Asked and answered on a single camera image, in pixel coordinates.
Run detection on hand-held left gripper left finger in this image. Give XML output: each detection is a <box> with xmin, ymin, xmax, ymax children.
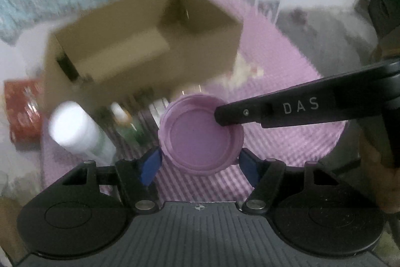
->
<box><xmin>42</xmin><ymin>146</ymin><xmax>163</xmax><ymax>214</ymax></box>

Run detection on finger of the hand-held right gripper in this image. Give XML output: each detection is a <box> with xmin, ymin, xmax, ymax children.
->
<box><xmin>213</xmin><ymin>98</ymin><xmax>272</xmax><ymax>129</ymax></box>

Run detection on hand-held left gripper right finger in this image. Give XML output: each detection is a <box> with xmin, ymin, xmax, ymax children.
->
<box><xmin>239</xmin><ymin>148</ymin><xmax>360</xmax><ymax>214</ymax></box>

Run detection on green dropper bottle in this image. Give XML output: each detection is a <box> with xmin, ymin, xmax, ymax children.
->
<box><xmin>109</xmin><ymin>101</ymin><xmax>147</xmax><ymax>145</ymax></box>

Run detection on purple plastic lid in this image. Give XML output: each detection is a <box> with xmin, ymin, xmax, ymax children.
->
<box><xmin>158</xmin><ymin>94</ymin><xmax>245</xmax><ymax>176</ymax></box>

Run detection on white charger plug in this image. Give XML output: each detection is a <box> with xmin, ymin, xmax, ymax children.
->
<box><xmin>148</xmin><ymin>98</ymin><xmax>171</xmax><ymax>127</ymax></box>

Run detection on brown cardboard box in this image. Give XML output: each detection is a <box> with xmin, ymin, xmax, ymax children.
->
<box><xmin>42</xmin><ymin>0</ymin><xmax>244</xmax><ymax>113</ymax></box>

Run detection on white pill bottle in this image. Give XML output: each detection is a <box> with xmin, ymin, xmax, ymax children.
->
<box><xmin>49</xmin><ymin>101</ymin><xmax>118</xmax><ymax>163</ymax></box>

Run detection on person's right forearm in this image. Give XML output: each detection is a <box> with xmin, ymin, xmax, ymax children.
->
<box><xmin>375</xmin><ymin>167</ymin><xmax>400</xmax><ymax>214</ymax></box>

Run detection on person's right hand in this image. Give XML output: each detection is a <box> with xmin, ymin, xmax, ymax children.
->
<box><xmin>359</xmin><ymin>129</ymin><xmax>393</xmax><ymax>169</ymax></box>

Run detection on purple checked tablecloth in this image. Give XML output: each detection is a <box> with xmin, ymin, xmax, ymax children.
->
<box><xmin>40</xmin><ymin>0</ymin><xmax>351</xmax><ymax>195</ymax></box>

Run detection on dark green box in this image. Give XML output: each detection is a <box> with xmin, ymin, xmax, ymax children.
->
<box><xmin>369</xmin><ymin>0</ymin><xmax>400</xmax><ymax>39</ymax></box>

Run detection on red patterned gift bag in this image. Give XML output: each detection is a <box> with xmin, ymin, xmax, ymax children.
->
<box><xmin>4</xmin><ymin>78</ymin><xmax>46</xmax><ymax>144</ymax></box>

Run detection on brown cardboard piece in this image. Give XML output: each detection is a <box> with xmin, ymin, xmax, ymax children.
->
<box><xmin>0</xmin><ymin>196</ymin><xmax>27</xmax><ymax>261</ymax></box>

